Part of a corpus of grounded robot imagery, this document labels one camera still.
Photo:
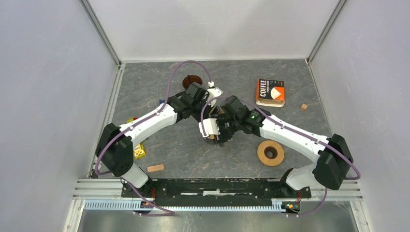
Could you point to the small wooden block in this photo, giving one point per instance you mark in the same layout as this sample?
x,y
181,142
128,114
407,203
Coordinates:
x,y
155,168

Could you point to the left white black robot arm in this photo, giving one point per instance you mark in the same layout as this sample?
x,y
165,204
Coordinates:
x,y
116,145

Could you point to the clear glass coffee server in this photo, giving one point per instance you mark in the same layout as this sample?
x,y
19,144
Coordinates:
x,y
213,141

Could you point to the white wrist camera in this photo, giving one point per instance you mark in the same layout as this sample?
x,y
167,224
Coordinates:
x,y
209,127
212,93

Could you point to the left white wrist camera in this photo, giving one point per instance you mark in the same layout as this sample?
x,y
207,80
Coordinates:
x,y
212,93

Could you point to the orange black coffee filter box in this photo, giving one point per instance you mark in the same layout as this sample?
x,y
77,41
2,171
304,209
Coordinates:
x,y
270,93

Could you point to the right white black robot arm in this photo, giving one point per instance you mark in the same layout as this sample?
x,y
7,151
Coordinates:
x,y
331,159

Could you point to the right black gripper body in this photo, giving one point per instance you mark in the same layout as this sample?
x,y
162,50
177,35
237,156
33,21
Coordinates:
x,y
227,127

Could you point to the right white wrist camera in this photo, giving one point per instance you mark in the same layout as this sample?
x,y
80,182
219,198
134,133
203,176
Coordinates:
x,y
209,127

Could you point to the small wooden cube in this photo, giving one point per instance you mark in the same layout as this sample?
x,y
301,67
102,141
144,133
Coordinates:
x,y
304,107

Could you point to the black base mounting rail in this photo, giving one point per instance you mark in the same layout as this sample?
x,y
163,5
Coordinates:
x,y
204,192

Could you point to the white toothed cable tray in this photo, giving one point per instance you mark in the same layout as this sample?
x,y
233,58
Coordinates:
x,y
136,205

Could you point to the brown paper coffee filter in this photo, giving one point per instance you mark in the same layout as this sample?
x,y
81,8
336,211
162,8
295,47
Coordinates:
x,y
216,111

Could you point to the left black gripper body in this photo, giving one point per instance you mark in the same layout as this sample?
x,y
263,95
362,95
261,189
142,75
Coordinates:
x,y
197,108

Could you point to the yellow small juice box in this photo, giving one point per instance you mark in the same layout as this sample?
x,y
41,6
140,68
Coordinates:
x,y
139,151

